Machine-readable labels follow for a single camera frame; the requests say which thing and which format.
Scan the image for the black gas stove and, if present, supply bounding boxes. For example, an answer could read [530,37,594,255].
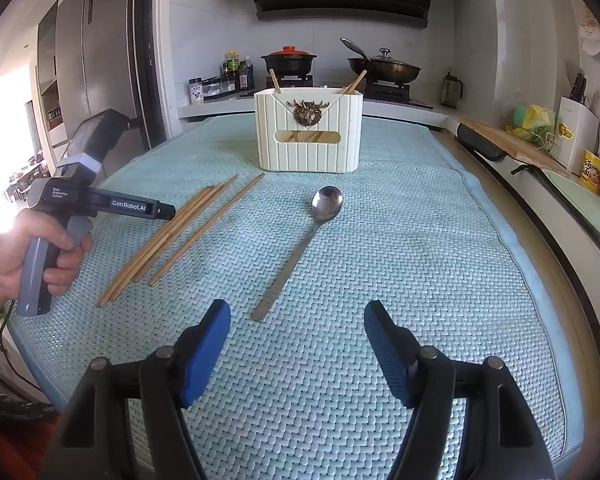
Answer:
[250,74,433,110]

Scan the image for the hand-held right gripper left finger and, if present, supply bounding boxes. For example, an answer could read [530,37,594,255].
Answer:
[40,299,232,480]

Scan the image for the metal spoon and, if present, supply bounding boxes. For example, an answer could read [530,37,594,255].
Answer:
[251,185,344,322]

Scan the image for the yellow cup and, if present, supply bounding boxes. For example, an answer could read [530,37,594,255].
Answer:
[580,150,600,192]

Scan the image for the bunch of wooden chopsticks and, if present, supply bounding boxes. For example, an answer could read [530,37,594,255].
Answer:
[96,172,266,307]

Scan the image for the dark sauce bottles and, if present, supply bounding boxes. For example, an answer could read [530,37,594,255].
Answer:
[223,50,253,92]

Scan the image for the person's left hand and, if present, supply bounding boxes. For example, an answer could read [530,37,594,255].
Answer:
[0,208,94,311]

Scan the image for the dark kettle jug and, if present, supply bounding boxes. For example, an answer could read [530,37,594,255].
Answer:
[440,71,464,109]

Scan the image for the dark wooden shelf cabinet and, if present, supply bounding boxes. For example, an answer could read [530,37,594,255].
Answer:
[35,0,63,131]

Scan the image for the hanging printed towel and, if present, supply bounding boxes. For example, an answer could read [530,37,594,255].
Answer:
[577,7,600,58]

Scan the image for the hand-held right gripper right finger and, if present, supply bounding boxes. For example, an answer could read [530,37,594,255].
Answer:
[363,300,556,480]

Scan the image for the black door frame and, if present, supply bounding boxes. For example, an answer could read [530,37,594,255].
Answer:
[142,0,173,151]

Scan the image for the cream utensil holder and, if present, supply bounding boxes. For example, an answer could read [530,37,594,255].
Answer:
[253,86,365,174]

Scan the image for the grey refrigerator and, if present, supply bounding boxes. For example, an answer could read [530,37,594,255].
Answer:
[55,0,156,151]

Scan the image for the black plastic tray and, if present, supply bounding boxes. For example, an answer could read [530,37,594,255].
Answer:
[456,122,508,162]

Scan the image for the dark wok with lid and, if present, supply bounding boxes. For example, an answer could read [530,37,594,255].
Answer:
[340,37,422,85]

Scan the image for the black clay pot red lid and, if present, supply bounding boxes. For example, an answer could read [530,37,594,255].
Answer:
[260,46,317,77]

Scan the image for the light blue table mat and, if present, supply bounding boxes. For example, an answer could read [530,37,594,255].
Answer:
[7,115,581,466]

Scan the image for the green and yellow cloths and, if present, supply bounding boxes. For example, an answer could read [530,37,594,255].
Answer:
[505,105,556,146]

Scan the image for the wooden cutting board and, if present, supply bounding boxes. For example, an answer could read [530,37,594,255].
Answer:
[460,117,571,178]

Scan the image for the light green sink cover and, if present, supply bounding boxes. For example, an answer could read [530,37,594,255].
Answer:
[545,170,600,261]

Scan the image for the white knife block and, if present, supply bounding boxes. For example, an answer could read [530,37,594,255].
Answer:
[560,96,600,176]

